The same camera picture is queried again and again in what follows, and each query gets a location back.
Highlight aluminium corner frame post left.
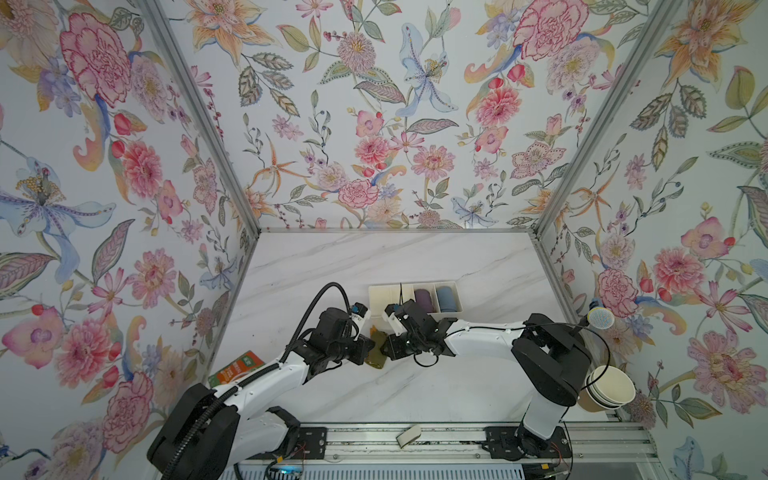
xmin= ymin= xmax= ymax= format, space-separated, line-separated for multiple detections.
xmin=137 ymin=0 xmax=261 ymax=239

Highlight black stand shower head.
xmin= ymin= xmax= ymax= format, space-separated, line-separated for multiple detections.
xmin=578 ymin=307 xmax=616 ymax=330

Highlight stacked paper cups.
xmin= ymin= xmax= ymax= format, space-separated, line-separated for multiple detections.
xmin=577 ymin=366 xmax=636 ymax=413

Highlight small grey tag on rail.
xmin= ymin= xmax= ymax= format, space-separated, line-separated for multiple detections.
xmin=396 ymin=425 xmax=422 ymax=449

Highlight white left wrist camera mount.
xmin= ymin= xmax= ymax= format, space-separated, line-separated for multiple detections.
xmin=351 ymin=302 xmax=370 ymax=338

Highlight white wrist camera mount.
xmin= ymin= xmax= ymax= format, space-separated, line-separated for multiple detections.
xmin=383 ymin=304 xmax=407 ymax=336
xmin=351 ymin=302 xmax=370 ymax=338

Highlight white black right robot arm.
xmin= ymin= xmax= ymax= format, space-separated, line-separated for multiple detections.
xmin=381 ymin=300 xmax=593 ymax=442

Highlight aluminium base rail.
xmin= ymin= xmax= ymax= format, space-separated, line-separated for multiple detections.
xmin=221 ymin=422 xmax=661 ymax=468

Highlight aluminium corner frame post right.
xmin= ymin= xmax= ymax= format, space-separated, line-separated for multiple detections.
xmin=529 ymin=1 xmax=682 ymax=240

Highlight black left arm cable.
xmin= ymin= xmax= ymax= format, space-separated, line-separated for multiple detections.
xmin=161 ymin=281 xmax=353 ymax=480

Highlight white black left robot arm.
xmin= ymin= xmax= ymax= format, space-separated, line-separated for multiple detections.
xmin=147 ymin=303 xmax=375 ymax=479

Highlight colourful snack bag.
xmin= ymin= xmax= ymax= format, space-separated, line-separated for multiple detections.
xmin=208 ymin=351 xmax=265 ymax=388

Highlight blue rolled sock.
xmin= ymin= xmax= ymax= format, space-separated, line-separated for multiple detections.
xmin=436 ymin=285 xmax=460 ymax=313

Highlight green striped sock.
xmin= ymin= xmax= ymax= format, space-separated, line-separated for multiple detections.
xmin=365 ymin=326 xmax=388 ymax=370

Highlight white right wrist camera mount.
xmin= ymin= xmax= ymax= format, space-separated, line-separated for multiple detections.
xmin=383 ymin=304 xmax=407 ymax=336

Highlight cream plastic divided organizer tray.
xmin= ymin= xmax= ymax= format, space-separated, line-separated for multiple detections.
xmin=368 ymin=281 xmax=463 ymax=319

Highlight aluminium corner frame post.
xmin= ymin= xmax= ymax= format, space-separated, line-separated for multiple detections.
xmin=137 ymin=0 xmax=261 ymax=239
xmin=529 ymin=1 xmax=682 ymax=240

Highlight purple rolled sock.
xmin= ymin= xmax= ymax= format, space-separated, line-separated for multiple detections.
xmin=414 ymin=289 xmax=435 ymax=313

